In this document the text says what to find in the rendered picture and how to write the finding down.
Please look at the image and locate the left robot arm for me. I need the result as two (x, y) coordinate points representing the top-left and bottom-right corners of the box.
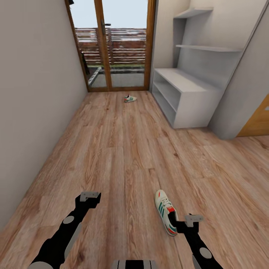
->
(27, 191), (101, 269)

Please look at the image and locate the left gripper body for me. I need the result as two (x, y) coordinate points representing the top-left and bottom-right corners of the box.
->
(75, 197), (97, 213)

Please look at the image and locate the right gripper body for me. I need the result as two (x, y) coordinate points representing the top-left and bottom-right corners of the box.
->
(176, 221), (199, 241)

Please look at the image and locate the gym shoe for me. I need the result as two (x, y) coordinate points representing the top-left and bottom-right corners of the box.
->
(124, 95), (136, 103)
(155, 190), (179, 236)

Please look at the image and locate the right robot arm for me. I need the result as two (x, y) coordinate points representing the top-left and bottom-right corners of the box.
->
(171, 214), (223, 269)

